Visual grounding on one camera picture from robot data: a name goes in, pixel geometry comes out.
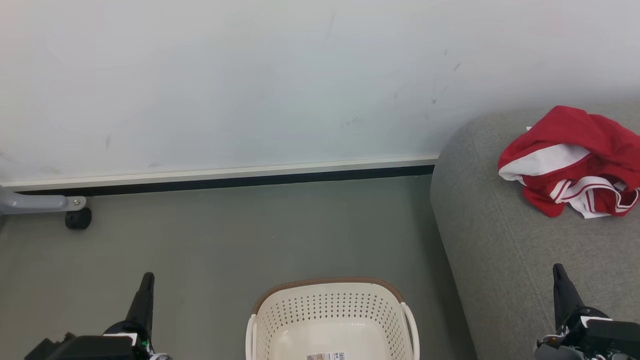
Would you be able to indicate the plain red garment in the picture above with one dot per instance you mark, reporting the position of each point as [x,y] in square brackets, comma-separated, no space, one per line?
[575,125]

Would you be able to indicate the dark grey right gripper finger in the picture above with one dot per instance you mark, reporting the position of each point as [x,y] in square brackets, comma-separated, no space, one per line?
[564,295]

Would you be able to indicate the grey fabric sofa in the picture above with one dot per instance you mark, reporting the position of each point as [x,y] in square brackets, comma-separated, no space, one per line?
[500,240]

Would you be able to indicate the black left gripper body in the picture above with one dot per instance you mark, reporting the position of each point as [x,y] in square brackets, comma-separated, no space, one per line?
[95,347]

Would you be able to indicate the grey metal stand leg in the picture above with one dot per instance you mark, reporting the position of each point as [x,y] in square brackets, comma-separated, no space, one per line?
[35,203]

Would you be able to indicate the black caster wheel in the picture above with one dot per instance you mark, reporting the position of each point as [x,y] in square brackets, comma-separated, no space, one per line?
[78,219]

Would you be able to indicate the cream perforated laundry basket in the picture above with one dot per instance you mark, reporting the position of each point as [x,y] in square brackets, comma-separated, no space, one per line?
[330,310]

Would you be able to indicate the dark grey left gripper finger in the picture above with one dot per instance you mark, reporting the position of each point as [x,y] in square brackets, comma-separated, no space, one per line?
[142,300]

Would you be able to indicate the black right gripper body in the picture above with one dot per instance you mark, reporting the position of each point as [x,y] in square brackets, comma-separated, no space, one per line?
[607,340]

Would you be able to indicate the white black wall baseboard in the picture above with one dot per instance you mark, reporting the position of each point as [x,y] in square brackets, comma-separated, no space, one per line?
[225,177]

